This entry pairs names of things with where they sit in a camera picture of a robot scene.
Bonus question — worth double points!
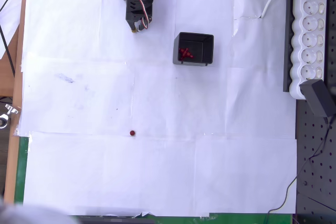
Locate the white sheet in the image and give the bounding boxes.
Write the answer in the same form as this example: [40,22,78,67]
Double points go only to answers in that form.
[0,0,28,60]

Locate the black power adapter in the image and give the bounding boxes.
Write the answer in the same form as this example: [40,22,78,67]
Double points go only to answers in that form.
[299,79,336,118]

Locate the green cutting mat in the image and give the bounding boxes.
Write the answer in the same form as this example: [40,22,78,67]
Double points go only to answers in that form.
[14,136,293,224]

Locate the white paper table cover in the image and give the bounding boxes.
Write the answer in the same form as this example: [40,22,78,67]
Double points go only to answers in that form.
[16,0,298,217]

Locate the dark flat device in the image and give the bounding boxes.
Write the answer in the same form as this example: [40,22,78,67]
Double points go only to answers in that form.
[78,215,156,224]

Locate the silver wing nut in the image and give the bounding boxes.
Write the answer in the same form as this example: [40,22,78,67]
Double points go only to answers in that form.
[4,104,21,115]

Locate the black pegboard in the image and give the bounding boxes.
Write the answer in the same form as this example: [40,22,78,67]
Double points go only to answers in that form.
[295,0,336,224]

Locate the thin black adapter cable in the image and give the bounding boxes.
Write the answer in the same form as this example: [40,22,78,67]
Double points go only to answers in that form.
[263,115,332,224]

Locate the blurred grey object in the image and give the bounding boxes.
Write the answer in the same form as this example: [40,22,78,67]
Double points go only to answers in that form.
[0,196,77,224]

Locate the black square bin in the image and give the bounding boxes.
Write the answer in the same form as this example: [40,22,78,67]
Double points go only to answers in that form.
[172,31,215,67]

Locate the white power strip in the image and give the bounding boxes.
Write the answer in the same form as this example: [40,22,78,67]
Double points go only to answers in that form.
[288,0,328,101]

